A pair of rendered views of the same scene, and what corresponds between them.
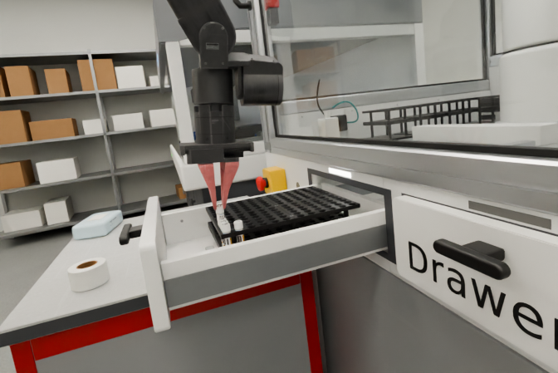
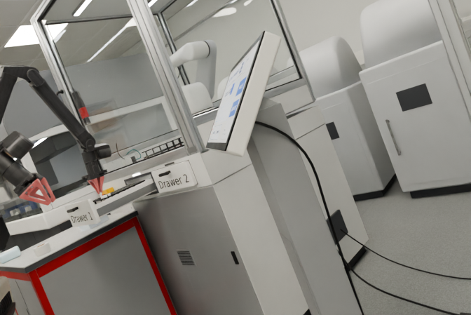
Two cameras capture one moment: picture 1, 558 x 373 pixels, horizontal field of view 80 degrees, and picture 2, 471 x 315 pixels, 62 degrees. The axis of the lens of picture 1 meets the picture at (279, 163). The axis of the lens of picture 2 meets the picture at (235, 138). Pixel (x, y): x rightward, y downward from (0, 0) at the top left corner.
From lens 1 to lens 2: 1.46 m
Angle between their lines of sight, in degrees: 26
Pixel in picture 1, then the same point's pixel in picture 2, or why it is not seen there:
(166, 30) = not seen: hidden behind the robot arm
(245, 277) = (116, 205)
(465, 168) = (160, 158)
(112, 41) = not seen: outside the picture
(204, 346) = (102, 260)
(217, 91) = (92, 157)
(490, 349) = (179, 196)
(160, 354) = (85, 266)
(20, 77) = not seen: outside the picture
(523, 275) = (173, 173)
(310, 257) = (133, 196)
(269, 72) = (106, 147)
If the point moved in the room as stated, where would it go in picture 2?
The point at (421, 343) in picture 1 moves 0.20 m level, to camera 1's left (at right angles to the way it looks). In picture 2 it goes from (172, 210) to (132, 229)
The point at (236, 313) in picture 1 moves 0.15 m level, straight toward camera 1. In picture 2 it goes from (111, 243) to (122, 245)
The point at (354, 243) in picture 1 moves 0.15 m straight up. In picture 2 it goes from (145, 190) to (133, 161)
